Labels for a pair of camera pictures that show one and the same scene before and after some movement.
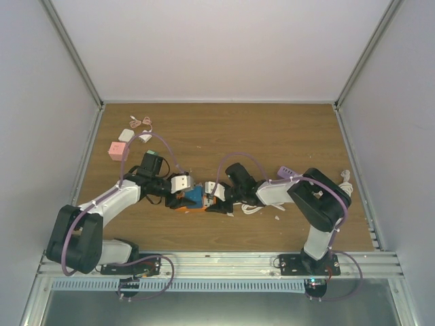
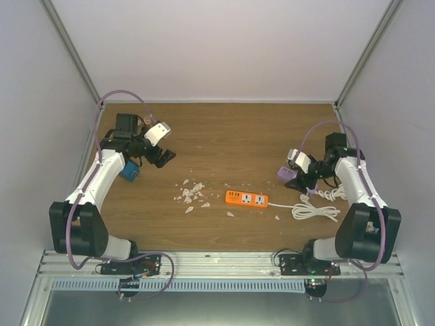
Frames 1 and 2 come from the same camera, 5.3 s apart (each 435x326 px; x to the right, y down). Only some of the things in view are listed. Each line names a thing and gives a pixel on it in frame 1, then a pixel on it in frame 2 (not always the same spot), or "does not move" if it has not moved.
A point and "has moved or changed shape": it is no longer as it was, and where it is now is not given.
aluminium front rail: x=244 y=265 does not move
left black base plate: x=151 y=266 does not move
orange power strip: x=186 y=209 has moved or changed shape
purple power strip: x=285 y=172 does not move
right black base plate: x=304 y=265 does not move
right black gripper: x=221 y=207 → x=299 y=182
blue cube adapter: x=196 y=194 → x=130 y=171
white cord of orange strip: x=249 y=209 has moved or changed shape
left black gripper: x=175 y=203 → x=163 y=159
